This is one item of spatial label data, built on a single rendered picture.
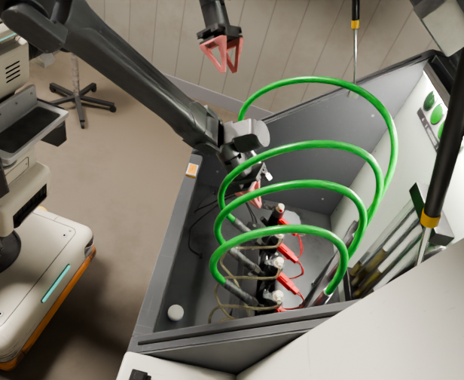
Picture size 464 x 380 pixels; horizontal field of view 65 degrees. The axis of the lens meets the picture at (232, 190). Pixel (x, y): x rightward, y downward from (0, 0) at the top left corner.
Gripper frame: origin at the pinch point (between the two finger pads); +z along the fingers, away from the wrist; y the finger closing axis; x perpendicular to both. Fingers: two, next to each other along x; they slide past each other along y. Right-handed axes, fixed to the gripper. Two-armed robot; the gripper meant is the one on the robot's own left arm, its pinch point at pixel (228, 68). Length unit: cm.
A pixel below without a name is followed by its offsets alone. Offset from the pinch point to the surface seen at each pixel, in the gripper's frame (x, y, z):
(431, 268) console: -42, -33, 35
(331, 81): -24.1, -0.9, 10.1
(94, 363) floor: 100, -6, 94
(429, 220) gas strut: -42, -31, 30
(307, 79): -19.4, -1.5, 8.3
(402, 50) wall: 0, 219, -15
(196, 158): 29.6, 13.7, 19.4
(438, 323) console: -42, -37, 39
